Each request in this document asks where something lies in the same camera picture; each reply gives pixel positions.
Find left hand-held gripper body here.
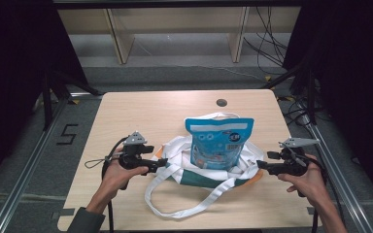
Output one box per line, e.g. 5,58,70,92
118,130,151,171

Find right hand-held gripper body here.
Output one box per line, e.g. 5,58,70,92
275,137,322,178

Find white tote bag coloured patches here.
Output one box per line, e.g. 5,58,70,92
144,112,266,219

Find blue snack pouch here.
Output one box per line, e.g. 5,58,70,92
184,116,255,172

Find person's left hand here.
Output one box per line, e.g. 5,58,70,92
101,147,150,199

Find person's right hand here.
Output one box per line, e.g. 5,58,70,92
277,152,328,209

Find black metal stand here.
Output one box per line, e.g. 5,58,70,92
41,70,104,131
259,59,318,126

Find grey tape strip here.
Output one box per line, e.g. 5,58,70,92
51,208,76,221

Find black curtain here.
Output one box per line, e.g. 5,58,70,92
282,0,373,203
0,0,89,192

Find light wooden shelf unit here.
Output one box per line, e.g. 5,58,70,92
57,6,302,65

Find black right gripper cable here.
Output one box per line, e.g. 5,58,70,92
306,156,330,233

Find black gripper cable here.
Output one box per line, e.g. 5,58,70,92
101,136,130,233
306,156,330,233

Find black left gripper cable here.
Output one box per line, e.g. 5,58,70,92
101,136,130,233

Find grey lanyard loop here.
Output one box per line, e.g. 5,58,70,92
84,156,112,170

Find tangle of black floor cables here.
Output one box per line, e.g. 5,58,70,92
278,93,333,128

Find aluminium floor rail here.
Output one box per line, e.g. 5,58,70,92
299,113,373,233
0,92,105,233

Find thin white floor cable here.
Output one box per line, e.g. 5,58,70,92
174,63,267,83

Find bundle of black hanging cables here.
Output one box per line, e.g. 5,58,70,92
242,6,289,76

